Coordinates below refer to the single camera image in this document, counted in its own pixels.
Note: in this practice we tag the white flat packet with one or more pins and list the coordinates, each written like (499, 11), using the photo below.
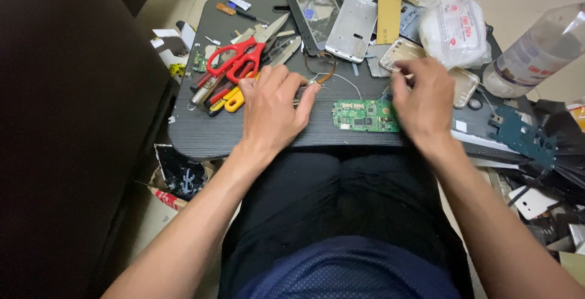
(236, 1)

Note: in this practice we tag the dark brown sofa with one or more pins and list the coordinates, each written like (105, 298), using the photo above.
(68, 130)

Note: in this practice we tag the cardboard box with broken screen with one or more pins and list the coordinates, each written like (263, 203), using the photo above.
(178, 175)

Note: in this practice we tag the white cotton in plastic bag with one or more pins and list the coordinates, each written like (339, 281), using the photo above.
(452, 31)

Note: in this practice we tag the clear plastic bottle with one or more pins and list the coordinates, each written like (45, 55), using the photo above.
(530, 59)

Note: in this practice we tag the white phone back cover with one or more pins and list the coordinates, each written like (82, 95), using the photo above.
(532, 202)

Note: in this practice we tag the heap of phone parts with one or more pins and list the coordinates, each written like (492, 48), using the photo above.
(557, 198)

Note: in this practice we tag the person's left hand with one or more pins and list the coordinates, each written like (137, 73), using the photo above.
(269, 111)

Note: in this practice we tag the grey-blue phone back cover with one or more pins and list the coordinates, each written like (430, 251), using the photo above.
(411, 22)

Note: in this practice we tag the grey metal plate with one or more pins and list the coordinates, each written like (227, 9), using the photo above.
(375, 63)

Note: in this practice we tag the black phone frame cracked glass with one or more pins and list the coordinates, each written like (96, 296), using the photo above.
(315, 13)

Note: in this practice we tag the dark blue circuit board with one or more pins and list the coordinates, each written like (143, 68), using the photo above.
(521, 134)

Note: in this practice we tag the pale gold phone housing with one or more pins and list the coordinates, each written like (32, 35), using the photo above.
(465, 86)

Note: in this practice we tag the silver phone middle frame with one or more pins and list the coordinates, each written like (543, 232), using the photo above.
(352, 29)

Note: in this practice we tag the blue and black screwdriver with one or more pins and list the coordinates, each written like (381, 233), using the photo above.
(247, 15)

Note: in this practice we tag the white open carton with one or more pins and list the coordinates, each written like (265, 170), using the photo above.
(176, 43)

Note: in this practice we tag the person's navy dotted shirt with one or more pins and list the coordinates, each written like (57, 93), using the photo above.
(347, 271)

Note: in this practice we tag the gold phone back cover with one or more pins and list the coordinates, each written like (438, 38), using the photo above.
(402, 51)

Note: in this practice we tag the small metal electronic component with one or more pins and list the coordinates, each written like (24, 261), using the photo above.
(312, 82)

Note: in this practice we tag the person's black shorts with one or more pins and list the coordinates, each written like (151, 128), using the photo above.
(338, 194)

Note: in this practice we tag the yellow sandpaper strip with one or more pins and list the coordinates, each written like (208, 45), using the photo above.
(389, 8)

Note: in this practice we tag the person's right hand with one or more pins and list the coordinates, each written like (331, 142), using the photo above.
(427, 107)

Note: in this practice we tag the small green circuit board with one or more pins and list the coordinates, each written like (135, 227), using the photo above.
(199, 62)

